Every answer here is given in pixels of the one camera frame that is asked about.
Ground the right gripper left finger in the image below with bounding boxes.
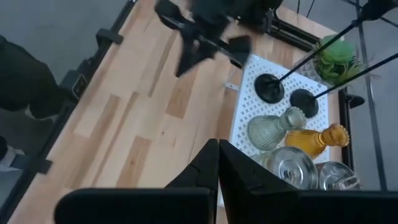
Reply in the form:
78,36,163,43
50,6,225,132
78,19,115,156
54,139,220,224

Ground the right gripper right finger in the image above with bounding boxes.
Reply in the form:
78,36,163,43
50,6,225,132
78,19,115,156
220,139,398,224

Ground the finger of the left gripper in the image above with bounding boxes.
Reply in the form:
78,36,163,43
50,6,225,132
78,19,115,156
155,0,195,77
189,35,252,69

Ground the black metal candlestick holder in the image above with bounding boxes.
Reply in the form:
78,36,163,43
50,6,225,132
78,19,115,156
289,52,398,118
254,0,398,104

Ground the clear glass candle holder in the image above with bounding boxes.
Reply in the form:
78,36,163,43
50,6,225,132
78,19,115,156
247,106,307,152

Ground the amber glass candle holder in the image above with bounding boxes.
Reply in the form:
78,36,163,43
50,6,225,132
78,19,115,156
285,123,350,159

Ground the metal tin with orange tag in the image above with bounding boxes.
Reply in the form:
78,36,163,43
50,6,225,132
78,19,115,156
318,161,361,191

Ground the white perforated metal riser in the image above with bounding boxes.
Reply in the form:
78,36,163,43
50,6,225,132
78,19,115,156
217,54,332,206

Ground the succulent in white patterned pot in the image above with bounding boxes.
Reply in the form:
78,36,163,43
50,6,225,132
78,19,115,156
295,34,374,91

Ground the black control box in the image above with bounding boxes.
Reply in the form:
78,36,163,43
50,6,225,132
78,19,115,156
58,70,90,100

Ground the person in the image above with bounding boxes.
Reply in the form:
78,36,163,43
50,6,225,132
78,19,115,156
0,34,68,174

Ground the black aluminium table frame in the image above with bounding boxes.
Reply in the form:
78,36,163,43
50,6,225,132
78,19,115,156
0,0,389,218

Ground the black frame clamp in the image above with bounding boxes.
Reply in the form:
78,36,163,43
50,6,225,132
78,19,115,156
96,27,124,46
30,158,53,175
345,94,365,109

